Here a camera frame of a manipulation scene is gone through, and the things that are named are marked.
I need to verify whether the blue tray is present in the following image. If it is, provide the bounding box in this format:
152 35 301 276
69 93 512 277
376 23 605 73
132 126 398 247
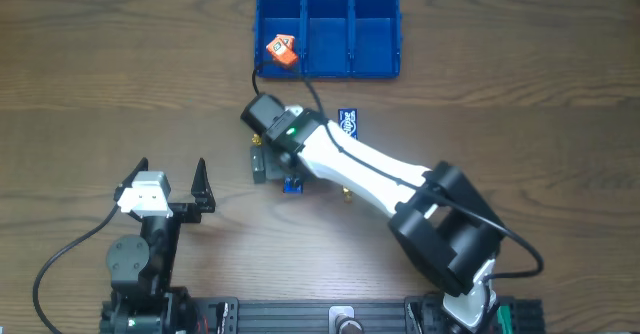
253 0 403 80

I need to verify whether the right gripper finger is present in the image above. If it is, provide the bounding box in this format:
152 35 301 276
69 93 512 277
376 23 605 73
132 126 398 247
251 145 268 185

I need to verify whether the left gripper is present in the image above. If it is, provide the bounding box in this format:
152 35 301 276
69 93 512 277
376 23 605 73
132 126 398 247
113 156 217 224

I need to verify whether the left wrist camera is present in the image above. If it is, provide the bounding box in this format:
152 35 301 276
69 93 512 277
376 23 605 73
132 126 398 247
116 170 174 220

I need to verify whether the mounting rail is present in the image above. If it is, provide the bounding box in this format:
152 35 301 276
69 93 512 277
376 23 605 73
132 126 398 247
99 296 546 334

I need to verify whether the blue candy pack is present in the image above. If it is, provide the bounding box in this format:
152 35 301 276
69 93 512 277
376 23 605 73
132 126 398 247
282 174 305 195
337 107 359 141

